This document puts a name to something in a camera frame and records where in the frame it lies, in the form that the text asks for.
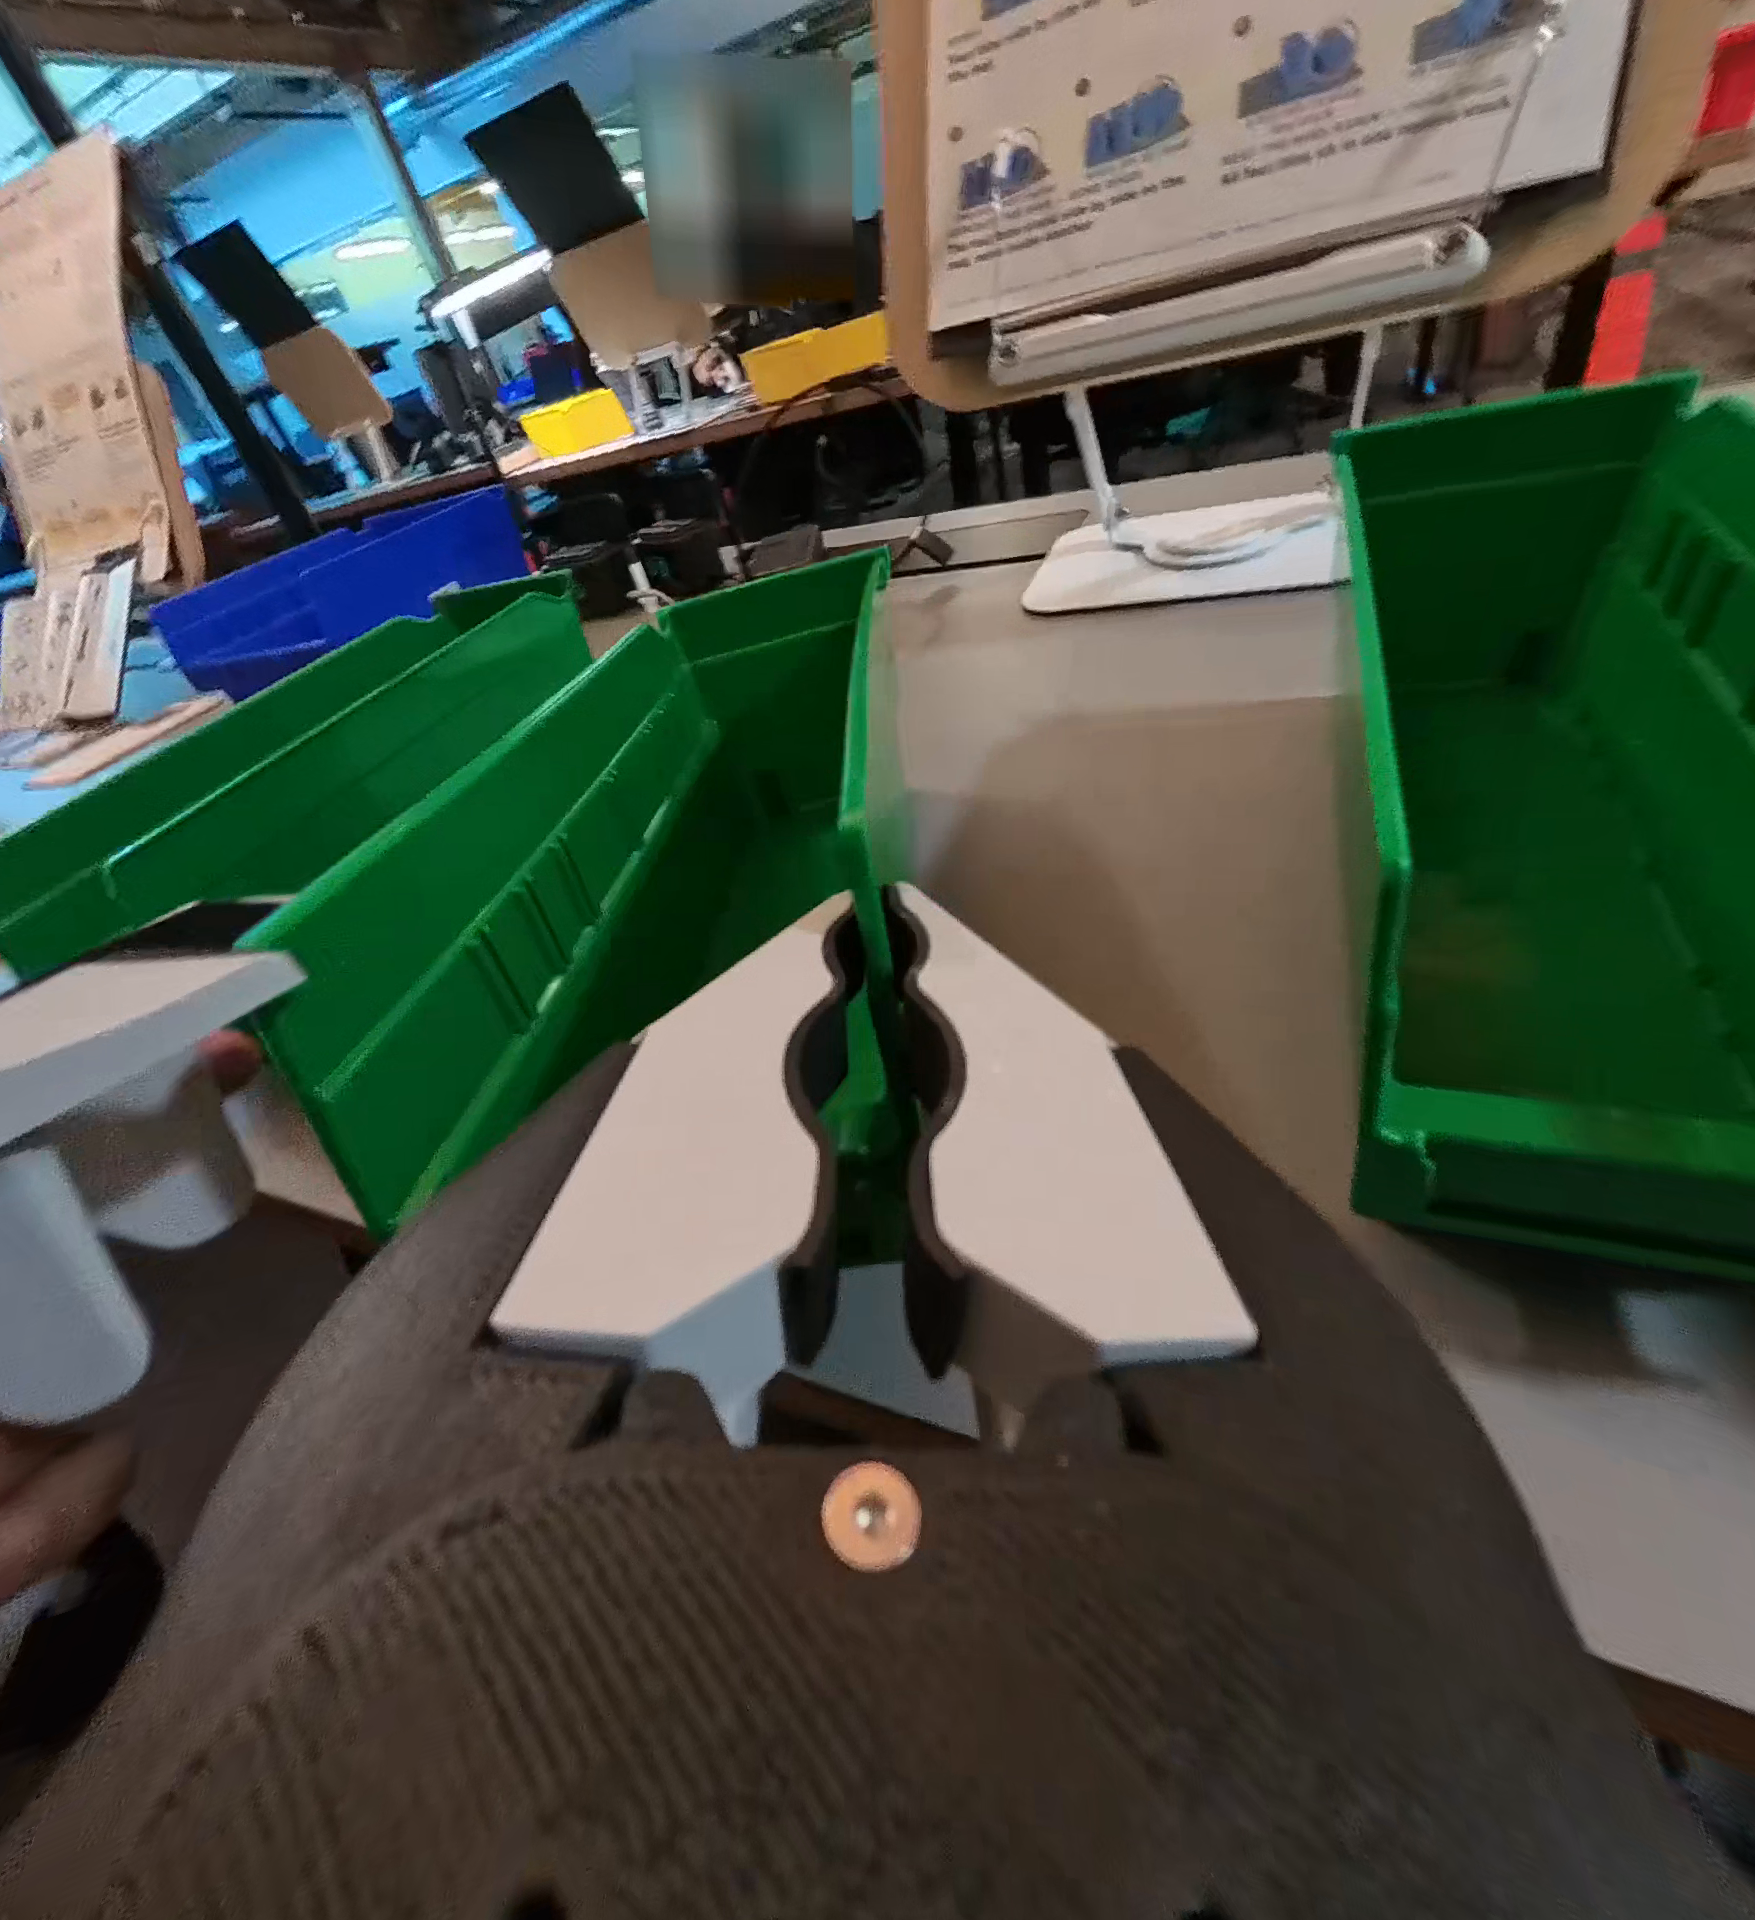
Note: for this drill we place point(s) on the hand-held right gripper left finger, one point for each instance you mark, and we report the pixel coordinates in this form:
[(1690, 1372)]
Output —
[(638, 1200)]

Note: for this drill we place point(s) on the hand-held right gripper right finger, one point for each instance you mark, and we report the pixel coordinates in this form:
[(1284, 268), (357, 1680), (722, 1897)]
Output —
[(1088, 1200)]

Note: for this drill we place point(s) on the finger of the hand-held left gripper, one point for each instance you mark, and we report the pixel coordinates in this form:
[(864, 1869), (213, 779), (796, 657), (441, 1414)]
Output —
[(67, 1051)]

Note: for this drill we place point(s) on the green plastic bin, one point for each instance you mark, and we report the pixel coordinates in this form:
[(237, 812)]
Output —
[(517, 930), (1538, 901), (217, 811)]

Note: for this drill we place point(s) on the person's left hand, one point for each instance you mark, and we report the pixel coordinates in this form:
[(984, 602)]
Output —
[(7, 1514)]

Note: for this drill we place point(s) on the wooden document stand white base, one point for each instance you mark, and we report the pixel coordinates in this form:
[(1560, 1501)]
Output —
[(1192, 567)]

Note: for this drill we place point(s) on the black power adapter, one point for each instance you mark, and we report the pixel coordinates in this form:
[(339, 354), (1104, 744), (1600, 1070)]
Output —
[(784, 552)]

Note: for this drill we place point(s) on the large yellow bin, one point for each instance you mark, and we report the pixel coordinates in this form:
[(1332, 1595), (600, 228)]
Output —
[(578, 428), (818, 361)]

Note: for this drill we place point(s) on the clear acrylic sign holder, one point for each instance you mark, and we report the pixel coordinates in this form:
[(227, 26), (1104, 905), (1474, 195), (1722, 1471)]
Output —
[(662, 393)]

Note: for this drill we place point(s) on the tripod light panel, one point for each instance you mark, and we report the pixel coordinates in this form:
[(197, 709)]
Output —
[(487, 284)]

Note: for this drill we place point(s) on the orange traffic cone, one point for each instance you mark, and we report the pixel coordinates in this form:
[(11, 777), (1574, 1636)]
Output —
[(1628, 300)]

